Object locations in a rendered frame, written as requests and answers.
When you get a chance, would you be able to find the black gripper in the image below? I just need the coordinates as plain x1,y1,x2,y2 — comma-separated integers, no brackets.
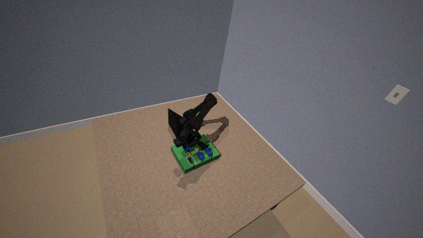
174,132,201,148

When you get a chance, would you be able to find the green flat panel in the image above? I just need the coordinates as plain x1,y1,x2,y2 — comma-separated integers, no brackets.
171,134,220,174

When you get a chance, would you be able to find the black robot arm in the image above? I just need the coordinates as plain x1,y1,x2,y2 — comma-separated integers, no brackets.
178,93,217,147

